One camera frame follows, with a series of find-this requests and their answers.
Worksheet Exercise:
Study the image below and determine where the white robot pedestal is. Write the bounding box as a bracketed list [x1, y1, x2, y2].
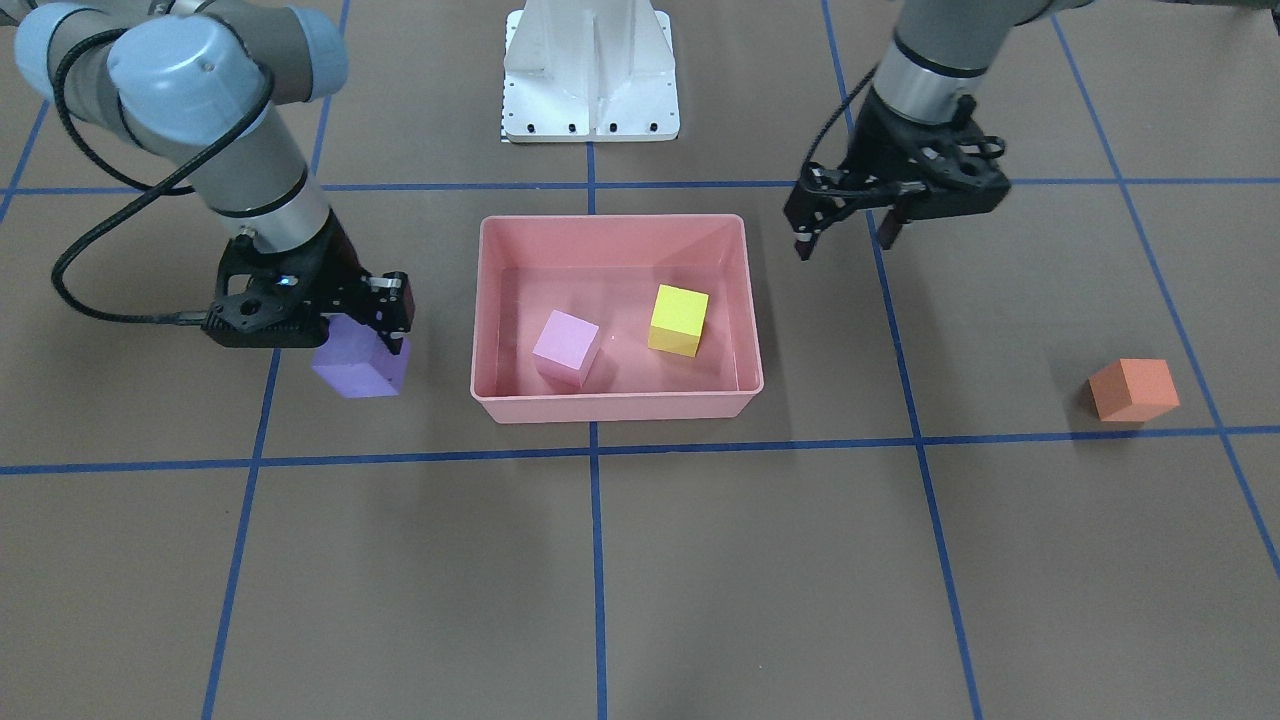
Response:
[500, 1, 681, 143]

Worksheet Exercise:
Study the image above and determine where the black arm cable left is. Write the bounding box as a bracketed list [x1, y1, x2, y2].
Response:
[803, 65, 879, 186]

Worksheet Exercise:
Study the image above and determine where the orange foam block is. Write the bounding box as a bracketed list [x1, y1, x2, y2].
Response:
[1087, 357, 1181, 423]

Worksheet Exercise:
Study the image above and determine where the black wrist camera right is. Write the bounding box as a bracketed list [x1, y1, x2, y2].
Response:
[200, 286, 329, 348]

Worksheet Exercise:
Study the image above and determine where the yellow foam block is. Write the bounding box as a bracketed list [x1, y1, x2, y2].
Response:
[646, 284, 710, 357]

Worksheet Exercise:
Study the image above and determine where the light pink foam block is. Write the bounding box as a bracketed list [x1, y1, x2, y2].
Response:
[532, 310, 602, 388]

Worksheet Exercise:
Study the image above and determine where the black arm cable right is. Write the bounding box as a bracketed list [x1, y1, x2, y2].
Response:
[51, 28, 275, 325]

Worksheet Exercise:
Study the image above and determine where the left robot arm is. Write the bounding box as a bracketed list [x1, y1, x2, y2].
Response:
[783, 1, 1070, 260]

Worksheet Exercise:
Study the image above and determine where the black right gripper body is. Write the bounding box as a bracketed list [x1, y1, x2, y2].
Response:
[218, 211, 374, 322]

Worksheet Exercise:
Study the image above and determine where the pink plastic bin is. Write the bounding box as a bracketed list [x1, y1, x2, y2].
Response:
[470, 214, 765, 424]

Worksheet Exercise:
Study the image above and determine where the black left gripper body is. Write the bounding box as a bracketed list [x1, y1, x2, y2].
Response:
[795, 94, 977, 214]

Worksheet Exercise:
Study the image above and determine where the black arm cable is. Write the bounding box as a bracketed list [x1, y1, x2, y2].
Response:
[803, 65, 879, 186]
[51, 28, 275, 325]

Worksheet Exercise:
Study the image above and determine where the purple foam block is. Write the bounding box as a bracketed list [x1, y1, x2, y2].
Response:
[310, 314, 411, 398]

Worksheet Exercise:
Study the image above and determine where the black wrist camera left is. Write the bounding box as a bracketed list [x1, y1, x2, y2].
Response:
[905, 120, 1012, 222]

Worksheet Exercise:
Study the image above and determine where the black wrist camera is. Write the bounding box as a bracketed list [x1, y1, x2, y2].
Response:
[905, 120, 1012, 222]
[200, 286, 329, 348]

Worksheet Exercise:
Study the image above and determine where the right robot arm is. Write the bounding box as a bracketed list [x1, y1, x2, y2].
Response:
[3, 1, 415, 355]

